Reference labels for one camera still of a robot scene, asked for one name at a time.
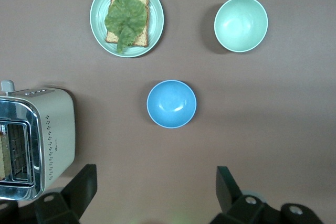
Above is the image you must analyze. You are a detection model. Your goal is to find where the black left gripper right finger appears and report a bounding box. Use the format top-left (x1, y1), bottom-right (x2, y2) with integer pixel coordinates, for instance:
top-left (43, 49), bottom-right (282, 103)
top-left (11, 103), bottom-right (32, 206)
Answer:
top-left (209, 166), bottom-right (279, 224)

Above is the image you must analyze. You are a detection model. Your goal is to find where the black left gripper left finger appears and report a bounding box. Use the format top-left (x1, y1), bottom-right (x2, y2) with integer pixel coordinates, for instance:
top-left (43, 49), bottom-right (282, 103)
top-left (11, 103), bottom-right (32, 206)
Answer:
top-left (34, 164), bottom-right (98, 224)

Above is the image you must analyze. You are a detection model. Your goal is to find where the blue bowl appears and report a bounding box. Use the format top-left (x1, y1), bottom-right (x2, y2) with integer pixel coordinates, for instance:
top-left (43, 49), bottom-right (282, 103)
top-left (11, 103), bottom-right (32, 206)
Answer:
top-left (146, 80), bottom-right (197, 129)

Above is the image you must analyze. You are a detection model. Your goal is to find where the mint green bowl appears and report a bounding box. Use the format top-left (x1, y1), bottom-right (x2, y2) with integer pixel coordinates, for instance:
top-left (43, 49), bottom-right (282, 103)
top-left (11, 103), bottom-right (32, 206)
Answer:
top-left (214, 0), bottom-right (269, 53)

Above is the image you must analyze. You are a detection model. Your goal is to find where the beige chrome toaster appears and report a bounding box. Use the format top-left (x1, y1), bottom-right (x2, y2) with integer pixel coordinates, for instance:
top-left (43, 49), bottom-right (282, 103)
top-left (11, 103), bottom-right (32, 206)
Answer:
top-left (0, 80), bottom-right (76, 201)

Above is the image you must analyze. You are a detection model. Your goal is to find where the bread slice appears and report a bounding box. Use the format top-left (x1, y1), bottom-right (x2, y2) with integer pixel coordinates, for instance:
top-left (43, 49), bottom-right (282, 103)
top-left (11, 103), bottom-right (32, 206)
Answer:
top-left (106, 0), bottom-right (150, 48)

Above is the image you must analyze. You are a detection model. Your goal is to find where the mint green plate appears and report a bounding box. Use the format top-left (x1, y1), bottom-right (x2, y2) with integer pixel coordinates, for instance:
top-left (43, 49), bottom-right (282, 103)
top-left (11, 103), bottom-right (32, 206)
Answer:
top-left (90, 0), bottom-right (165, 58)

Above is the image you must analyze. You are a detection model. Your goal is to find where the green lettuce leaf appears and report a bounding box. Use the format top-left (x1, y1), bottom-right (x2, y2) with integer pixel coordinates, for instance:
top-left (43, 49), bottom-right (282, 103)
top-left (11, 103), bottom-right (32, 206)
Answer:
top-left (104, 0), bottom-right (148, 54)

